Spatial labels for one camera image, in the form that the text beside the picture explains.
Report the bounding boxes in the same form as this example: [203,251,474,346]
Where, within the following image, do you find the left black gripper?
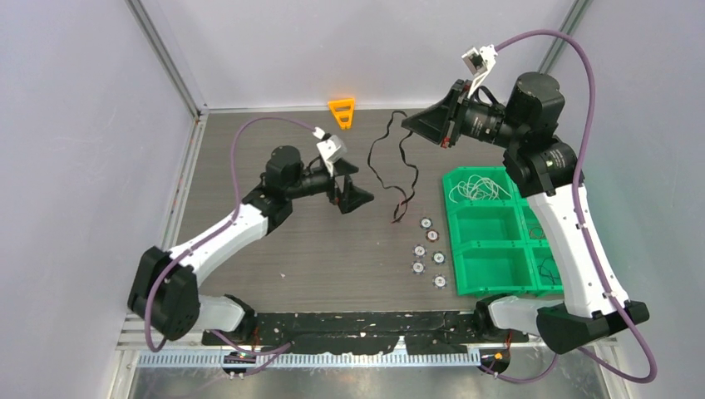
[286,158,373,213]

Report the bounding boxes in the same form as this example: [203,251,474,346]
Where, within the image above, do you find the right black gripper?
[401,80,524,149]

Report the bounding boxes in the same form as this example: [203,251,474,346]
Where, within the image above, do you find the black wire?
[367,110,421,224]

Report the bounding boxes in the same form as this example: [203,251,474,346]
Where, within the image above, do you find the white wire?
[448,173,513,204]

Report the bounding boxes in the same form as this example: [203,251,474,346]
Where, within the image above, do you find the purple wire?
[538,255,563,286]

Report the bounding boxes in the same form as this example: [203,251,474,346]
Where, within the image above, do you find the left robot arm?
[126,145,374,344]

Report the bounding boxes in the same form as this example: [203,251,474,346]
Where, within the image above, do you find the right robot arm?
[402,71,650,354]

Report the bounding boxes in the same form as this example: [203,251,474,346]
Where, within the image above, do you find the orange triangular plastic stand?
[327,97,356,130]

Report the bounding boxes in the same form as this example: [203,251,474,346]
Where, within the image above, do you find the blue poker chip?
[431,251,446,265]
[419,217,433,230]
[432,274,447,289]
[412,262,426,275]
[412,244,427,259]

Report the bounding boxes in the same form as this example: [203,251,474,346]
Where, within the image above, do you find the brown poker chip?
[425,229,439,243]

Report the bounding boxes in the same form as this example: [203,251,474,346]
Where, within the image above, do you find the green compartment bin tray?
[441,166,564,298]

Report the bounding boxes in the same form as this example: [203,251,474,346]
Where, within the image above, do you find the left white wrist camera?
[312,126,348,177]

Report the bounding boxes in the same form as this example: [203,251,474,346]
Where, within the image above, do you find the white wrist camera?
[312,126,348,177]
[461,44,497,98]

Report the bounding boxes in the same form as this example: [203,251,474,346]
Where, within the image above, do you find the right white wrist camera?
[461,44,497,98]

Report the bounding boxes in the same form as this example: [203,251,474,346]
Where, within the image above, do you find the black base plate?
[222,310,528,355]

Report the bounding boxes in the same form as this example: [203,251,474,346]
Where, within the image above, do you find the aluminium rail frame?
[116,308,618,370]

